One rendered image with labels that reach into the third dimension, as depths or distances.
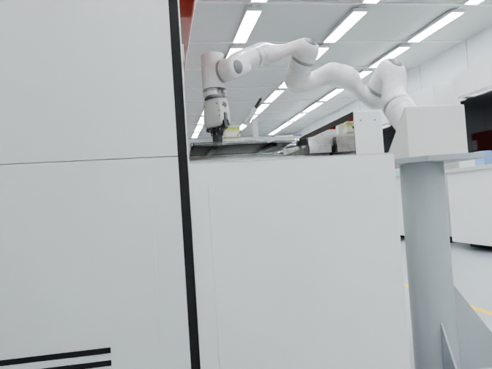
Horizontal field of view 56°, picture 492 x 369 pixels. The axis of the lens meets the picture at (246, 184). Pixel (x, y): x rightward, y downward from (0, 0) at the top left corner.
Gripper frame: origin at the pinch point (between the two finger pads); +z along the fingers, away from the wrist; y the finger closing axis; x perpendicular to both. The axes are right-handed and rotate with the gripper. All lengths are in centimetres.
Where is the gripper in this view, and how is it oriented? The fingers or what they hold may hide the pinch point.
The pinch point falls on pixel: (217, 141)
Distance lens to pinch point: 166.7
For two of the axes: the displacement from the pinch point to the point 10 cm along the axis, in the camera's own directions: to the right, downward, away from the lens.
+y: -6.9, 0.7, 7.3
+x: -7.3, 0.2, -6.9
